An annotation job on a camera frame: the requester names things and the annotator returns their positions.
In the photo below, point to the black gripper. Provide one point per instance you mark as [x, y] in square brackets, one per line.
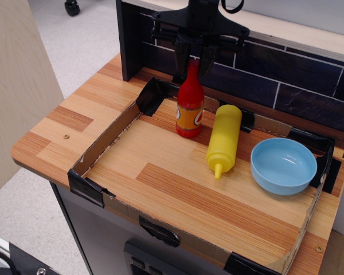
[200, 24]

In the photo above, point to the red hot sauce bottle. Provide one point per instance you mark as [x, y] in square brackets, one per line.
[190, 102]

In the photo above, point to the cardboard fence with black tape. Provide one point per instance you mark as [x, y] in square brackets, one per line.
[141, 170]

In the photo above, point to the yellow mustard squeeze bottle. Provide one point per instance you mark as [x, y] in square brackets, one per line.
[222, 149]

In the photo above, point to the dark tile backsplash panel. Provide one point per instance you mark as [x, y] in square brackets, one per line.
[290, 81]

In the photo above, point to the black caster wheel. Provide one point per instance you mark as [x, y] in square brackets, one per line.
[72, 7]

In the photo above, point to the light blue bowl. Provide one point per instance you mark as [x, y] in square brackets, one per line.
[282, 166]

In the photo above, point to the light wooden board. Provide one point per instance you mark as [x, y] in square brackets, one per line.
[29, 89]

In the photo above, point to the grey cabinet under table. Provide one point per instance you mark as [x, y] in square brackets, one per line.
[100, 236]

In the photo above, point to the grey control panel with buttons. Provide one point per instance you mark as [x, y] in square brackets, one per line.
[140, 261]

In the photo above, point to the black metal base with screw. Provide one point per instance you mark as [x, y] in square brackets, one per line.
[20, 262]

